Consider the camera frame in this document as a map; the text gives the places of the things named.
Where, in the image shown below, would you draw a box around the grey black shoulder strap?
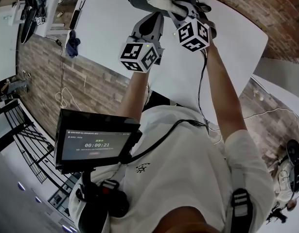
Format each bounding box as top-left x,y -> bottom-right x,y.
230,188 -> 254,228
71,200 -> 111,233

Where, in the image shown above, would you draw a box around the dark grey backpack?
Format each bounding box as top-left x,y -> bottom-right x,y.
121,0 -> 218,39

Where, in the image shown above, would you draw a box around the person's face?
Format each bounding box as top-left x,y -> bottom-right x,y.
158,206 -> 225,233

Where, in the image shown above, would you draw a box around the person's right forearm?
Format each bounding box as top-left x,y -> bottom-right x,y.
205,41 -> 247,143

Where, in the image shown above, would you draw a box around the white coiled cord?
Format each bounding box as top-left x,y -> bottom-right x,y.
54,86 -> 78,109

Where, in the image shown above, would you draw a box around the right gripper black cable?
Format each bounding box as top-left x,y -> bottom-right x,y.
197,50 -> 211,131

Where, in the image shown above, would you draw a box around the white side table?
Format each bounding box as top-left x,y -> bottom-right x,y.
34,0 -> 78,37

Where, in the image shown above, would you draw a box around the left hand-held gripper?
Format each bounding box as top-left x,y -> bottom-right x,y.
119,11 -> 166,74

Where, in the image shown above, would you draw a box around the long white floor cable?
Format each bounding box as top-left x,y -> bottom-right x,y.
207,107 -> 299,133

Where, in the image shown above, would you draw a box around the crumpled dark blue cloth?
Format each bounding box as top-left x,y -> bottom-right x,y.
65,30 -> 81,59

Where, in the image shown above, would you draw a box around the white cloth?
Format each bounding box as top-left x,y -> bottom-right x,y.
146,0 -> 190,17

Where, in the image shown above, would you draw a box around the person's black shorts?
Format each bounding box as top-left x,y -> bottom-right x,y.
141,90 -> 184,111

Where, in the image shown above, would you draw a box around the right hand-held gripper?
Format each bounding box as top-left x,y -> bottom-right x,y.
168,3 -> 211,53

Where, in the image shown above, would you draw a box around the person's left forearm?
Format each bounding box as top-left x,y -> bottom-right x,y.
116,71 -> 150,123

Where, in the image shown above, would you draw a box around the black smartphone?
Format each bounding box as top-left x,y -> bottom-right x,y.
69,9 -> 81,31

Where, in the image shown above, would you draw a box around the black monitor mount clamp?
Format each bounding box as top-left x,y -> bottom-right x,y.
75,167 -> 130,218

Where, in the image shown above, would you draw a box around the black equipment pile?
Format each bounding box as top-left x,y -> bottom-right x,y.
17,0 -> 60,45

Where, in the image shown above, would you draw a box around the person's white t-shirt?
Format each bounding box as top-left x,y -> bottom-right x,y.
69,105 -> 275,233

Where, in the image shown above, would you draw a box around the small white stand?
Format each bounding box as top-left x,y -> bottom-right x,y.
3,0 -> 26,26

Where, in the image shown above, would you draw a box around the black chest-mounted monitor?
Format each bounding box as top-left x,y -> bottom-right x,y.
53,108 -> 142,172

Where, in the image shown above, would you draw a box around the black metal railing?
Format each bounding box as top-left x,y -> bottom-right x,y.
0,100 -> 82,196

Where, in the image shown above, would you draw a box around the black cable across shirt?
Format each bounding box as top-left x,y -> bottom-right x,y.
120,119 -> 210,165

